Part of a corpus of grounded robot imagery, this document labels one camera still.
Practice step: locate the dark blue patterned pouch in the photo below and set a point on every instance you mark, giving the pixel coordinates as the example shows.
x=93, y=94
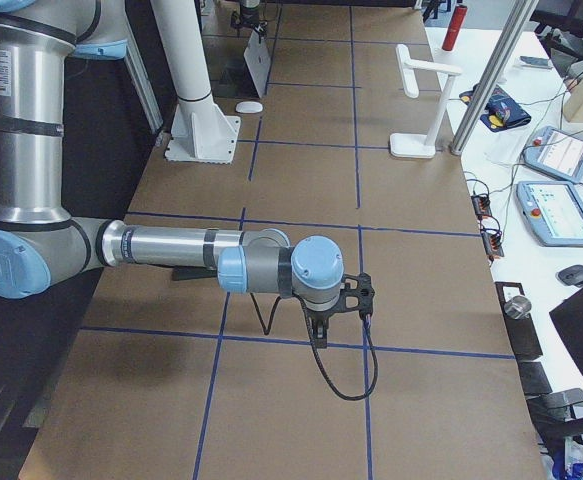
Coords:
x=502, y=112

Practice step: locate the metal cup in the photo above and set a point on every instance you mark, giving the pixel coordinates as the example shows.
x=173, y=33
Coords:
x=517, y=307

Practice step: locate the aluminium frame post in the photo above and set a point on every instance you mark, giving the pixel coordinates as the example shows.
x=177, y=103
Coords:
x=509, y=37

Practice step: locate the smartphone on desk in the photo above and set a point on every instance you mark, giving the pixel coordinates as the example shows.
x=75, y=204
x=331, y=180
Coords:
x=535, y=62

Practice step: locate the white pedestal column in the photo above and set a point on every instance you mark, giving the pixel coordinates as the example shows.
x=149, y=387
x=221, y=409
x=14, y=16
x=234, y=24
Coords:
x=200, y=131

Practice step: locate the grey laptop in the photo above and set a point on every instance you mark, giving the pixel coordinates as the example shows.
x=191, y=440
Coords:
x=258, y=62

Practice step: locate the lower teach pendant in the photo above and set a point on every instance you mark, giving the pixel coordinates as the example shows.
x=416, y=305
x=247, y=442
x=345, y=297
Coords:
x=553, y=211

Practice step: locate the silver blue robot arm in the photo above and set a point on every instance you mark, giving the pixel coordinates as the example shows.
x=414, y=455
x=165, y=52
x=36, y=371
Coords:
x=249, y=7
x=42, y=244

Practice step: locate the red bottle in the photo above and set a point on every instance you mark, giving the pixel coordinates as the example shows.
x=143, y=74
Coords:
x=454, y=27

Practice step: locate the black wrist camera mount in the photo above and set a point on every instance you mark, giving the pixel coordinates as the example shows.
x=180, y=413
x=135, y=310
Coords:
x=357, y=295

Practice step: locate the white computer mouse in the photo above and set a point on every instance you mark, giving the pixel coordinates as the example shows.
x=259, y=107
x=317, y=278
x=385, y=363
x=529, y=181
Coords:
x=248, y=107

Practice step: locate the grey desk mouse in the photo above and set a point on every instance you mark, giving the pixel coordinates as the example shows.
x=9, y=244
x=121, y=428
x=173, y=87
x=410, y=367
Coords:
x=571, y=276

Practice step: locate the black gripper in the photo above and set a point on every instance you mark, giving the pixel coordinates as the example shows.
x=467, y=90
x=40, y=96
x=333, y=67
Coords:
x=247, y=11
x=319, y=318

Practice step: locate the upper teach pendant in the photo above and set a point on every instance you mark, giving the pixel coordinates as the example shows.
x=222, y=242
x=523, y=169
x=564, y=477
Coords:
x=555, y=153

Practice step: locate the teach pendant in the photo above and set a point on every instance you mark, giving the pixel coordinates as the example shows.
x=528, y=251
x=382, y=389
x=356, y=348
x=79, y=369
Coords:
x=553, y=211
x=555, y=153

